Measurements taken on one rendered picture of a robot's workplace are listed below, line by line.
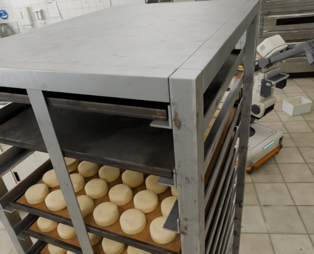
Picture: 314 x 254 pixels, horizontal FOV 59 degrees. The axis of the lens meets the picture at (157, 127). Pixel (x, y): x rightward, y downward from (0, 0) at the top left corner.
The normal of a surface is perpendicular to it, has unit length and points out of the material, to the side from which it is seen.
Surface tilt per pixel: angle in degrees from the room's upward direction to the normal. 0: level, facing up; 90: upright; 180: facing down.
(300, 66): 90
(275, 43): 43
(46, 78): 90
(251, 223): 0
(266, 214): 0
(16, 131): 0
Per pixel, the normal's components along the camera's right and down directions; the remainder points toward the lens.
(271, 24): -0.09, 0.50
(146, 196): -0.09, -0.86
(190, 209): -0.39, 0.49
